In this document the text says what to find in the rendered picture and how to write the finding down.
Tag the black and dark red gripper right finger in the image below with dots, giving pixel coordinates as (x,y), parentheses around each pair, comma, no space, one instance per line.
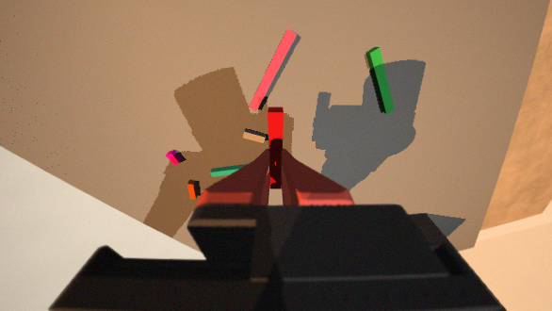
(309,187)

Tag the red rod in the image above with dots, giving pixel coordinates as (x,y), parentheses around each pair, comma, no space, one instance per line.
(275,144)

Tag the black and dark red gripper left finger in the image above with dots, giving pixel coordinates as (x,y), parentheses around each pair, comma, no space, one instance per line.
(242,186)

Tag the pink rod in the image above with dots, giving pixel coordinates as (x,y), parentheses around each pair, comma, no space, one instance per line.
(273,67)

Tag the small magenta block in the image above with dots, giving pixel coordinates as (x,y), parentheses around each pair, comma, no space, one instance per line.
(174,157)

